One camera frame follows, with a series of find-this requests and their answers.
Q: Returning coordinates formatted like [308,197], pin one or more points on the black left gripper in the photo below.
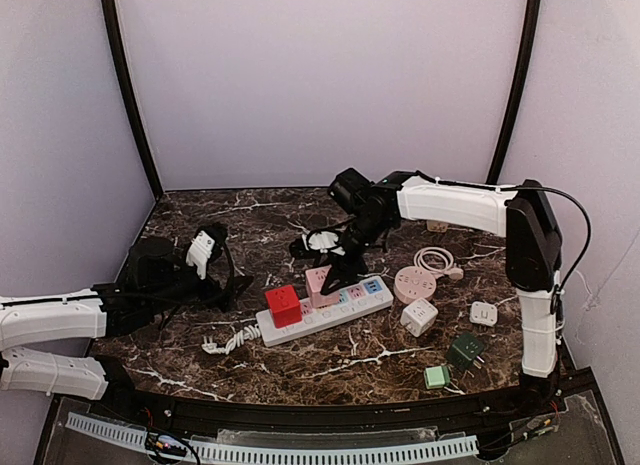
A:
[220,289]

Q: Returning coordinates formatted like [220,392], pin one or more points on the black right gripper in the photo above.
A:
[345,258]

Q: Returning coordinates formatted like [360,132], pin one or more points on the pink cube socket adapter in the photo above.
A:
[314,279]

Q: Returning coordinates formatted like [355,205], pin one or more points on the red cube socket adapter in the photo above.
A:
[284,306]

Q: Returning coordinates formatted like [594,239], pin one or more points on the white cube tiger adapter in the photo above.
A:
[418,316]

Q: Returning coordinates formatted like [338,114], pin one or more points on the mint green usb charger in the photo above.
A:
[437,377]

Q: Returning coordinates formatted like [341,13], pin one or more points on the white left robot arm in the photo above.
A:
[79,314]

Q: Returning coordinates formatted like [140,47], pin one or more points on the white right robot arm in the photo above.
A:
[520,215]

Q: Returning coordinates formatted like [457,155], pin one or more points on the white power strip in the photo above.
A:
[368,296]

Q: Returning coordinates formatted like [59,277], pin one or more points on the pink round socket hub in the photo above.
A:
[412,283]

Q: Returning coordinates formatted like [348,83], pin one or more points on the beige cube adapter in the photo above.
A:
[436,226]

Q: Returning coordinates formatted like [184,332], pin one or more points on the small white flat adapter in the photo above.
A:
[482,313]

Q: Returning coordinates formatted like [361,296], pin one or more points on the dark green cube adapter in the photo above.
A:
[464,350]

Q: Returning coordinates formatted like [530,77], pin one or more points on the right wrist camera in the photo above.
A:
[324,241]

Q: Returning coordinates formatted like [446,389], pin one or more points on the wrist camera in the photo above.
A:
[206,245]
[324,241]

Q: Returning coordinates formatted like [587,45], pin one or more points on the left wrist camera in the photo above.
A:
[206,245]

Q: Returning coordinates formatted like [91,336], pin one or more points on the light blue cable duct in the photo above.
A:
[231,447]

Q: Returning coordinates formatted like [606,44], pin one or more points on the black front frame rail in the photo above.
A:
[476,413]

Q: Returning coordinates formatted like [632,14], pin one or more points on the black corner frame post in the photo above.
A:
[127,92]

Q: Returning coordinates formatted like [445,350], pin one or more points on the black right corner post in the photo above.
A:
[525,50]

